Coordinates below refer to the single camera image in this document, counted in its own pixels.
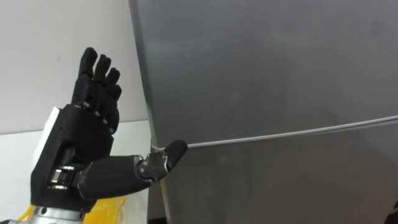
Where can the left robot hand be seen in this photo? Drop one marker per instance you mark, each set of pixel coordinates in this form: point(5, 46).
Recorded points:
point(84, 140)

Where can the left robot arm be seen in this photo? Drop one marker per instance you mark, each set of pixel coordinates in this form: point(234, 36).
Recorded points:
point(53, 215)

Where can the yellow mesh bag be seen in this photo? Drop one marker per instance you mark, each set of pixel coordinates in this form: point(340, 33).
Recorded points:
point(104, 211)

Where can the grey fridge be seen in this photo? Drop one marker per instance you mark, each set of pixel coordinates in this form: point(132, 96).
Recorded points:
point(267, 112)

